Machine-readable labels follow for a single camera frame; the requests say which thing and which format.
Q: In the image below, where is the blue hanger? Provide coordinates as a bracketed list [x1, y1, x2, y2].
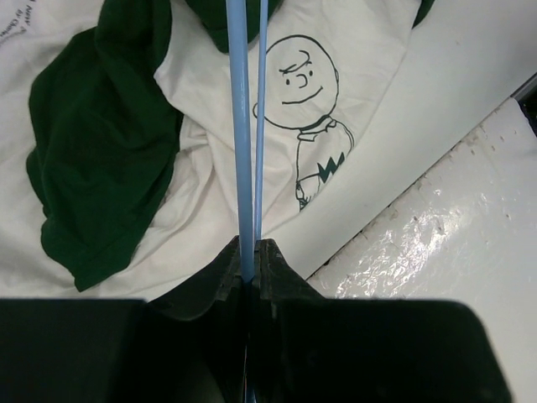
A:
[224, 0, 270, 403]

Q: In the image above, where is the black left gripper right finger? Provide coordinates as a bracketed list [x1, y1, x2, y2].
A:
[247, 239, 334, 402]

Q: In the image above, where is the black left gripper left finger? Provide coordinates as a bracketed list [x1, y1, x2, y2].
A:
[149, 238, 246, 402]

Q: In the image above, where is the white and green t-shirt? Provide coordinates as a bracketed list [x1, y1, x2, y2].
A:
[1, 1, 433, 297]

